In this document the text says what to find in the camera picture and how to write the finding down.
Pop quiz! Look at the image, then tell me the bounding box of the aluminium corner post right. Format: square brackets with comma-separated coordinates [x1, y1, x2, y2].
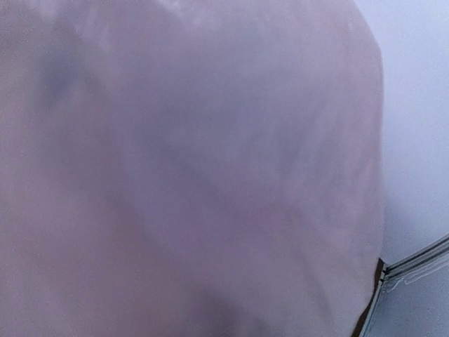
[360, 236, 448, 337]

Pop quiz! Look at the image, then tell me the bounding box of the translucent pink plastic bag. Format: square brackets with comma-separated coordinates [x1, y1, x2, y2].
[1, 1, 383, 336]

